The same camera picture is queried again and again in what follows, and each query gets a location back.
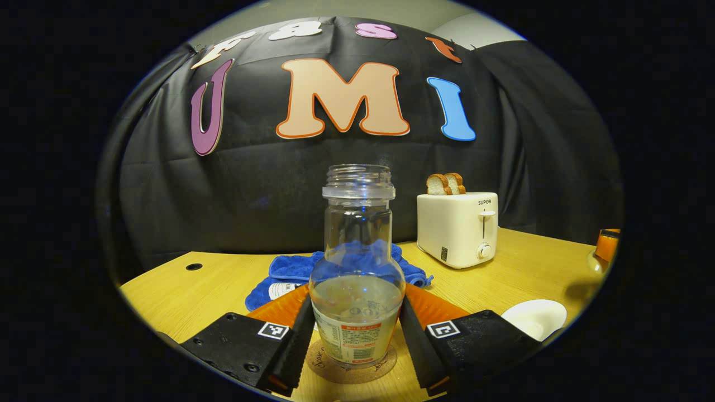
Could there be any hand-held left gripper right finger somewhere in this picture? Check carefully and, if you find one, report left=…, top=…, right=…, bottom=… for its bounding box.
left=399, top=284, right=541, bottom=398

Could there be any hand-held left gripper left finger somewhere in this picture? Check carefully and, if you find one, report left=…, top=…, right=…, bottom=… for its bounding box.
left=180, top=284, right=316, bottom=398

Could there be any round cork coaster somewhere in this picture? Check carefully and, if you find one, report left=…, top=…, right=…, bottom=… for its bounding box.
left=306, top=339, right=398, bottom=384

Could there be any cream ceramic teacup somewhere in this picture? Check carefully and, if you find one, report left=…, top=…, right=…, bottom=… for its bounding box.
left=501, top=299, right=568, bottom=342

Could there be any clear glass water bottle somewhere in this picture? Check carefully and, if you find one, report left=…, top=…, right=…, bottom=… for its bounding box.
left=309, top=164, right=406, bottom=366

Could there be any blue towel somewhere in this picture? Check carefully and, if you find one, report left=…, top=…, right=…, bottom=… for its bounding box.
left=245, top=240, right=433, bottom=312

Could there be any cream toaster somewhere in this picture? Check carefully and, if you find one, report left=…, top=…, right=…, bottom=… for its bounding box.
left=417, top=192, right=499, bottom=270

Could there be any black backdrop cloth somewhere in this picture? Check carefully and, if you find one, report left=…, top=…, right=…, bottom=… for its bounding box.
left=96, top=16, right=623, bottom=274

